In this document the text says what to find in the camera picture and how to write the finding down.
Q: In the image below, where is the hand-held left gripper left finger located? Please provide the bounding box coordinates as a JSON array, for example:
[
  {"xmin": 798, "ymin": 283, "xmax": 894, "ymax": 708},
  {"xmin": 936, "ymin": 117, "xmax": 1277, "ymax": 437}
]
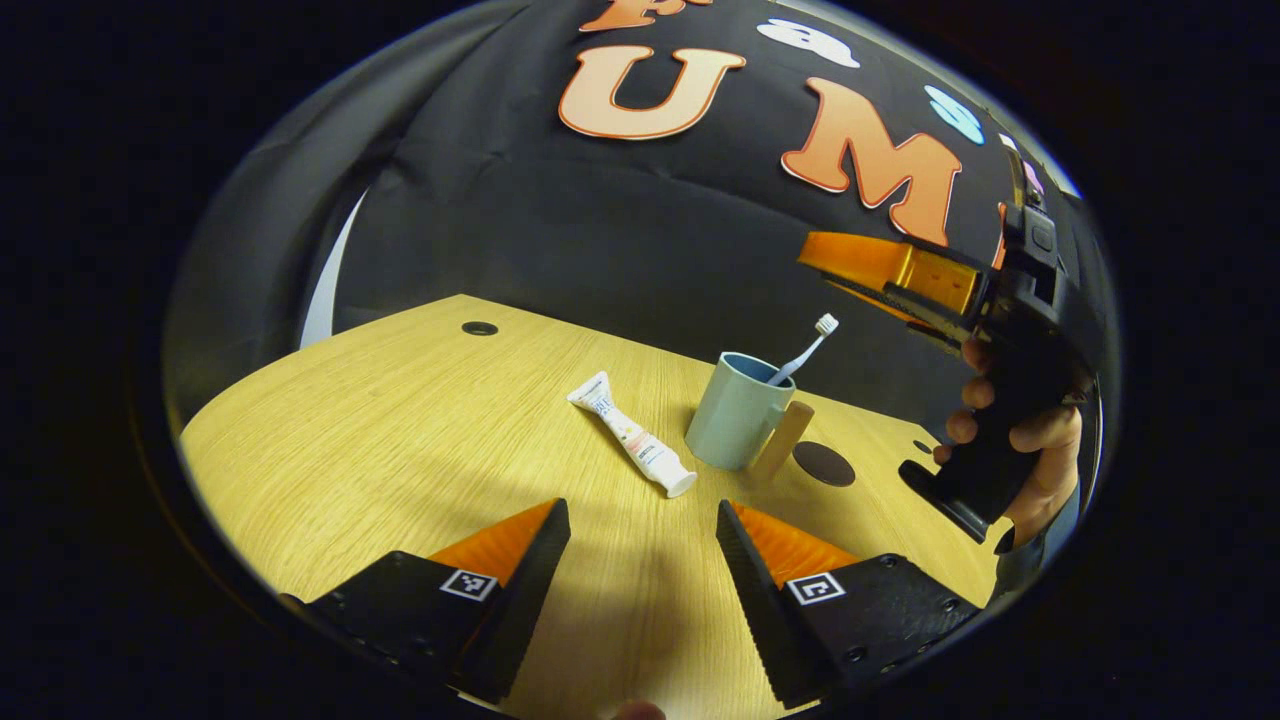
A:
[{"xmin": 280, "ymin": 497, "xmax": 572, "ymax": 706}]

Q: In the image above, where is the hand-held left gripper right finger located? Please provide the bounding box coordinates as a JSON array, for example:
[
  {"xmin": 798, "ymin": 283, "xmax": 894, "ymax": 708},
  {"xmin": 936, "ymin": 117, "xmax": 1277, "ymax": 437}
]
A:
[{"xmin": 715, "ymin": 499, "xmax": 983, "ymax": 711}]

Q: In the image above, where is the white toothbrush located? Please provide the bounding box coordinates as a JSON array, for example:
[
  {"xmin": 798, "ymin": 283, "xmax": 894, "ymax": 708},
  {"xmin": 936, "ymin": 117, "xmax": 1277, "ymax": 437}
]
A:
[{"xmin": 765, "ymin": 313, "xmax": 841, "ymax": 388}]

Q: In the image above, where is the pale green cup wooden handle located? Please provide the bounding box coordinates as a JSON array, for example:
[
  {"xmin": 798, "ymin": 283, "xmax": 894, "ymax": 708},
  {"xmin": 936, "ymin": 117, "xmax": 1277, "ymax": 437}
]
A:
[{"xmin": 684, "ymin": 351, "xmax": 816, "ymax": 481}]

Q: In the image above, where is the white toothpaste tube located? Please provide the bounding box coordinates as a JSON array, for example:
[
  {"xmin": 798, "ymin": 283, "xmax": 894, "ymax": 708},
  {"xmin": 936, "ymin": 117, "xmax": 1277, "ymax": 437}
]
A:
[{"xmin": 566, "ymin": 371, "xmax": 699, "ymax": 499}]

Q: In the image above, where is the light wooden desktop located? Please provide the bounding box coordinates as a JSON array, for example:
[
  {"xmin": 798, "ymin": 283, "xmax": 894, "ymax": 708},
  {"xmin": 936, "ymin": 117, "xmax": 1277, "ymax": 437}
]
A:
[{"xmin": 180, "ymin": 293, "xmax": 1001, "ymax": 720}]

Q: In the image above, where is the black backdrop cloth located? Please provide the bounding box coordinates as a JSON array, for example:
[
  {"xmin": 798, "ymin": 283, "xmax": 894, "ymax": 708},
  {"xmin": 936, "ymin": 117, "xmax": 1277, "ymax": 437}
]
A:
[{"xmin": 165, "ymin": 0, "xmax": 1111, "ymax": 441}]

